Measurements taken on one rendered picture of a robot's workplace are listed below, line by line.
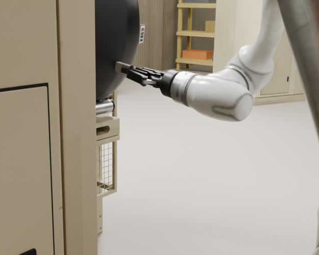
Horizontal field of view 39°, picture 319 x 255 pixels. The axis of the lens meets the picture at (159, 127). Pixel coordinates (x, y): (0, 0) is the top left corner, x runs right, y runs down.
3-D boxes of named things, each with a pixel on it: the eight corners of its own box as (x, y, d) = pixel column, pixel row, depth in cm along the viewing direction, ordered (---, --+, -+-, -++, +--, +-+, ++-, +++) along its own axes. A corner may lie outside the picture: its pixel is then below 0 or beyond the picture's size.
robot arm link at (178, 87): (188, 76, 116) (169, 71, 119) (183, 110, 119) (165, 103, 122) (208, 73, 122) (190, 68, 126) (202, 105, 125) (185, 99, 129)
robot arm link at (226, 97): (184, 117, 120) (213, 97, 128) (235, 135, 111) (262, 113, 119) (183, 80, 114) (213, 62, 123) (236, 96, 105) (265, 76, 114)
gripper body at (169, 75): (190, 71, 126) (164, 64, 131) (170, 74, 119) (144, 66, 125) (186, 97, 128) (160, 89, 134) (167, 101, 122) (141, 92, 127)
